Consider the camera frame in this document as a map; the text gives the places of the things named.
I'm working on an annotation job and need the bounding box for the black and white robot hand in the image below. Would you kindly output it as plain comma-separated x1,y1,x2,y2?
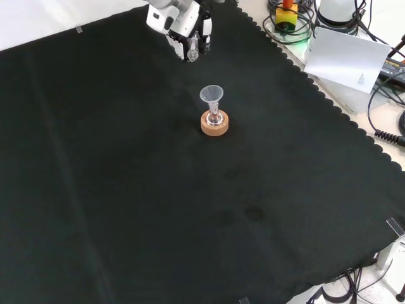
146,2,214,63

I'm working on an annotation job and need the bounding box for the clear graduated cylinder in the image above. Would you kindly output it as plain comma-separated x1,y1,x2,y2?
186,30,201,63

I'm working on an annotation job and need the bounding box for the clear round-bottom flask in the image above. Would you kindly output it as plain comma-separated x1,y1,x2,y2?
206,103,224,127

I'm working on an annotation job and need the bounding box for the clear plastic funnel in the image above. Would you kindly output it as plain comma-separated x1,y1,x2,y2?
199,84,225,111

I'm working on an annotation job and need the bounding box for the yellow stop button box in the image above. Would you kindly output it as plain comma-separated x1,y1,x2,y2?
274,0,299,33

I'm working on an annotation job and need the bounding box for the black scalloped-edge cloth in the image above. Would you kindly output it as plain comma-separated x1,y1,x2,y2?
0,1,405,304

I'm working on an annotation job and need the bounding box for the translucent white box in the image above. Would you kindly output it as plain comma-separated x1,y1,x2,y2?
318,75,380,115

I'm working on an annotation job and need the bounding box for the black tripod leg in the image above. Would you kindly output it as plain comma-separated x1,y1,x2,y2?
386,33,405,64

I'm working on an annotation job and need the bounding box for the black power adapter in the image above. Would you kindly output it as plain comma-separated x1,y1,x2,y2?
378,56,405,84

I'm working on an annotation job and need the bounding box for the green cable loop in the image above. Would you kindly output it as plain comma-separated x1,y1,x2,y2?
261,6,315,46

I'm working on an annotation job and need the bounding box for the cork ring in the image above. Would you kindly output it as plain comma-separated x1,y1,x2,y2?
200,110,230,137

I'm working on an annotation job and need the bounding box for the black coiled cable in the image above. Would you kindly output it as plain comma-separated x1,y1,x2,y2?
367,75,405,146

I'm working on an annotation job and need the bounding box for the silver metal clamp bracket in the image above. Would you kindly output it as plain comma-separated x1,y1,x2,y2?
376,216,405,270

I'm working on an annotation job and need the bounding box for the black cable bundle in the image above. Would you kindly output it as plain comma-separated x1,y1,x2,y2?
306,266,405,304

